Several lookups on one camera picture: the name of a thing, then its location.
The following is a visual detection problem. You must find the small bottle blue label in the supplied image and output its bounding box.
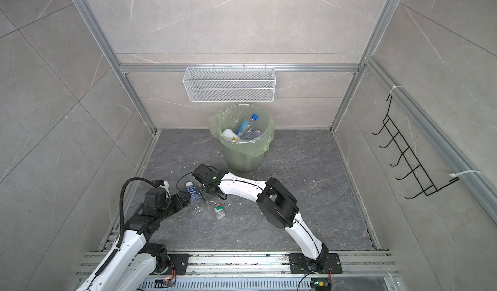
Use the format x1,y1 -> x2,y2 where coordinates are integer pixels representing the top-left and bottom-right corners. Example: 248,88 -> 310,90
186,181 -> 201,206

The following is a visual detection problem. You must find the clear plastic cup bottle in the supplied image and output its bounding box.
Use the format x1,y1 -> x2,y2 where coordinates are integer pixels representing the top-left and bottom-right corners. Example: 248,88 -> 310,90
200,192 -> 218,211

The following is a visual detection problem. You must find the small bottle green red label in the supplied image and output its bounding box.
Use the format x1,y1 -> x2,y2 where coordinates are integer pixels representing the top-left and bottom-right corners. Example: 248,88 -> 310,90
214,203 -> 226,219

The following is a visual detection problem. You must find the clear bottle yellow label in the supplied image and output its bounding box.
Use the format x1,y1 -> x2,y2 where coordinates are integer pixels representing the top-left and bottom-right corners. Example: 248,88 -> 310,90
223,129 -> 241,142

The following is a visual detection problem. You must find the clear bottle blue cap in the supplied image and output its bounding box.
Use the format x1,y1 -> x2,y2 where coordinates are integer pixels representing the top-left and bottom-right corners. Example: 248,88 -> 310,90
236,114 -> 258,138

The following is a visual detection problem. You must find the purple Ganten water bottle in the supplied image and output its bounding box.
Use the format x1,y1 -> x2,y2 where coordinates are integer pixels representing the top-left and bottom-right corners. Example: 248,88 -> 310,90
242,129 -> 262,141

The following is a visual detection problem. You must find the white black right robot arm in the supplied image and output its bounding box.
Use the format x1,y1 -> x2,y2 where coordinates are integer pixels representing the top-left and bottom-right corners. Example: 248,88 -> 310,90
192,164 -> 329,272

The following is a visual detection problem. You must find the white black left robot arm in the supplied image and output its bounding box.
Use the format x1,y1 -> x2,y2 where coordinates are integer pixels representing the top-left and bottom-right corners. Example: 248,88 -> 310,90
78,186 -> 190,290

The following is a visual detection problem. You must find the grey mesh waste bin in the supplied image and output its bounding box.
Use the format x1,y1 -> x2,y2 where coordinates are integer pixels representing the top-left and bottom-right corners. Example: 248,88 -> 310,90
221,143 -> 265,173

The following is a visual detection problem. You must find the green plastic bin liner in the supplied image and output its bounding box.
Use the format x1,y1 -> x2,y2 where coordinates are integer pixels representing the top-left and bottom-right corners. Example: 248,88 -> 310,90
208,104 -> 275,153

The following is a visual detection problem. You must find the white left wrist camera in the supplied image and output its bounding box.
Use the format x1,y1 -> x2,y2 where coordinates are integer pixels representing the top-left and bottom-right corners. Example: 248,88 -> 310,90
154,180 -> 170,198

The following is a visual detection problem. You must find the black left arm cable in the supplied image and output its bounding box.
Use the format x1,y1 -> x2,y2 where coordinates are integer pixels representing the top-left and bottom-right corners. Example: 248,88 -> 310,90
116,177 -> 158,249

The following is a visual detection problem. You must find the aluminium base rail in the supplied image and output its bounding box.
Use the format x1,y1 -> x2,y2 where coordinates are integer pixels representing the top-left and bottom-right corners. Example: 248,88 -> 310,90
73,250 -> 393,291

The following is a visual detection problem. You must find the white wire mesh shelf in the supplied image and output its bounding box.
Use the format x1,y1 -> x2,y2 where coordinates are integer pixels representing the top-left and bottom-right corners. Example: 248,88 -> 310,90
182,67 -> 277,103

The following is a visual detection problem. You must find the aluminium frame rail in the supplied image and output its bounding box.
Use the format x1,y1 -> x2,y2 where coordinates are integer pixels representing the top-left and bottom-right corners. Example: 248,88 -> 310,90
72,0 -> 157,135

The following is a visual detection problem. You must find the black wire hook rack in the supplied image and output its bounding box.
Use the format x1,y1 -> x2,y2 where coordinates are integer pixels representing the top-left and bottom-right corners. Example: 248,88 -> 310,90
372,95 -> 460,200

